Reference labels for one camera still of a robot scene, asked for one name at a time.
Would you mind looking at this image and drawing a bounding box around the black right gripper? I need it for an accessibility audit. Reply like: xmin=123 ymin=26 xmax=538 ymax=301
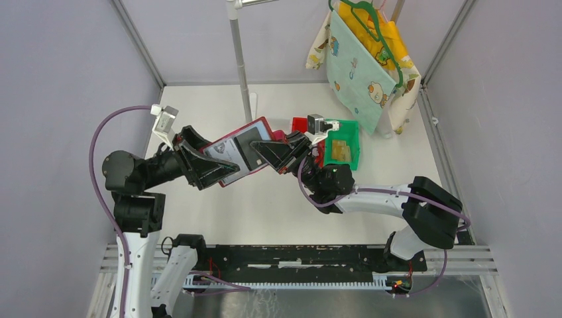
xmin=249 ymin=130 xmax=323 ymax=193

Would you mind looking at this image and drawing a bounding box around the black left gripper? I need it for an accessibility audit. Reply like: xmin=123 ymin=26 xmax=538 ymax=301
xmin=142 ymin=123 xmax=241 ymax=187

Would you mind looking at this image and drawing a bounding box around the dark grey credit card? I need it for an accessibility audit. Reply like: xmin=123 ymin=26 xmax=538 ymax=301
xmin=233 ymin=127 xmax=264 ymax=172

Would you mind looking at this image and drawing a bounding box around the red leather card holder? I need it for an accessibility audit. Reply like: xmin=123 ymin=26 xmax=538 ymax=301
xmin=200 ymin=117 xmax=274 ymax=187

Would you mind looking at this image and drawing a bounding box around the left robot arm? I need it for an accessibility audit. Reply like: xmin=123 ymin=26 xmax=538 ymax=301
xmin=102 ymin=126 xmax=240 ymax=317

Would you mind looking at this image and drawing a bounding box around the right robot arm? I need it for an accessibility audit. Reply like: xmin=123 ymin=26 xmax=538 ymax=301
xmin=250 ymin=131 xmax=470 ymax=270

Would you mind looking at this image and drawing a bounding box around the silver patterned credit card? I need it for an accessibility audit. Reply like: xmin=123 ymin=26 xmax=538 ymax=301
xmin=203 ymin=138 xmax=249 ymax=187

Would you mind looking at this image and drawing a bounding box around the red plastic bin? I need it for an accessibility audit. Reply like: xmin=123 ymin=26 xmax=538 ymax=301
xmin=292 ymin=117 xmax=325 ymax=167

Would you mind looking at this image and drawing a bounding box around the green plastic bin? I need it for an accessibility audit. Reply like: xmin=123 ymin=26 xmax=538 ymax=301
xmin=323 ymin=119 xmax=361 ymax=171

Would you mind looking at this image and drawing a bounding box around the white stand base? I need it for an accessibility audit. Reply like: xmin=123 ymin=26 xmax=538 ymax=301
xmin=249 ymin=92 xmax=258 ymax=120

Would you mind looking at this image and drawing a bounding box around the mint cartoon cloth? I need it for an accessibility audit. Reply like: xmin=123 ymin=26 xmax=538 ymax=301
xmin=325 ymin=11 xmax=396 ymax=134

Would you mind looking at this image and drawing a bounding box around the cream cartoon cloth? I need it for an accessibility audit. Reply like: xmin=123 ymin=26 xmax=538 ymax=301
xmin=305 ymin=14 xmax=421 ymax=134

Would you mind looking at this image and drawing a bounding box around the silver stand pole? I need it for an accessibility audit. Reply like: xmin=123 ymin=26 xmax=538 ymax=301
xmin=226 ymin=0 xmax=253 ymax=123

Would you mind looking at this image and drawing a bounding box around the yellow garment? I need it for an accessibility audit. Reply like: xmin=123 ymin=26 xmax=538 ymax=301
xmin=337 ymin=1 xmax=414 ymax=72

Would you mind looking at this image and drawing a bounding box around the green clothes hanger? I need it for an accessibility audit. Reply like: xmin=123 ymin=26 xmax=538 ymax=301
xmin=326 ymin=1 xmax=414 ymax=93

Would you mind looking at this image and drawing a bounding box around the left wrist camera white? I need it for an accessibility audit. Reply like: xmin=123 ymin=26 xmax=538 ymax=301
xmin=150 ymin=104 xmax=179 ymax=149

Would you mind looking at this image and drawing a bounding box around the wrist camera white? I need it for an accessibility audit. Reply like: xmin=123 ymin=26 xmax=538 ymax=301
xmin=150 ymin=104 xmax=179 ymax=149
xmin=304 ymin=114 xmax=340 ymax=145

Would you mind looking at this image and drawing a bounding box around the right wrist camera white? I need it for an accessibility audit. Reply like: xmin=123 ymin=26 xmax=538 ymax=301
xmin=304 ymin=114 xmax=340 ymax=145

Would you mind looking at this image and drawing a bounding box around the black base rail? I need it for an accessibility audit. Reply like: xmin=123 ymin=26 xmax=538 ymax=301
xmin=194 ymin=244 xmax=427 ymax=284

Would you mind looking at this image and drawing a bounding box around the white cable duct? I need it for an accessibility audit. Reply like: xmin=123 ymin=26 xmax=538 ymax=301
xmin=180 ymin=272 xmax=414 ymax=291

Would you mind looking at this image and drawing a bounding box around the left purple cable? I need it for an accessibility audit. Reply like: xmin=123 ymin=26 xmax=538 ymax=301
xmin=89 ymin=105 xmax=249 ymax=318

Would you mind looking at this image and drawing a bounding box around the purple cable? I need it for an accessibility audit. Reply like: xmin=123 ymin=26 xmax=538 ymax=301
xmin=89 ymin=105 xmax=249 ymax=318
xmin=298 ymin=158 xmax=473 ymax=297

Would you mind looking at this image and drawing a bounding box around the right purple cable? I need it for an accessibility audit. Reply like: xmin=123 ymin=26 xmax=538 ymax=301
xmin=298 ymin=158 xmax=473 ymax=297

